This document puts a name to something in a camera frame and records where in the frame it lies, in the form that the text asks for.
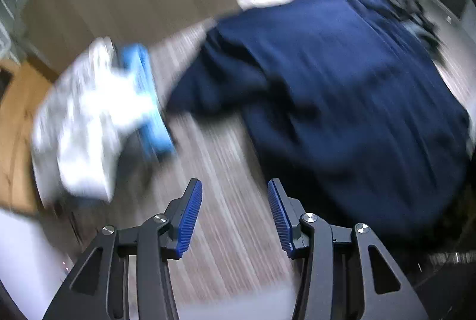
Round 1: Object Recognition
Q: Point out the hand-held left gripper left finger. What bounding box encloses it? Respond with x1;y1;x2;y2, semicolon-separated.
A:
42;178;203;320

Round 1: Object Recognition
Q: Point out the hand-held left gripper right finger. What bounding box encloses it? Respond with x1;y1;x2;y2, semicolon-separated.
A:
267;178;430;320

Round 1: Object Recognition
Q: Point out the orange wooden furniture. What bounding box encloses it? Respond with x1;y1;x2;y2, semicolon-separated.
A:
0;57;56;214

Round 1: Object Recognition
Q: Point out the plaid blanket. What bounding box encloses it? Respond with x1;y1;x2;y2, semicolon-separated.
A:
37;0;476;302

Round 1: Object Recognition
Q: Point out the navy blue garment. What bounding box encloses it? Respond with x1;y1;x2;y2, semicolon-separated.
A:
165;0;471;242

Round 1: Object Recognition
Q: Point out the grey jacket pile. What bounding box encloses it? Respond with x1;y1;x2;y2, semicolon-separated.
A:
383;0;443;56

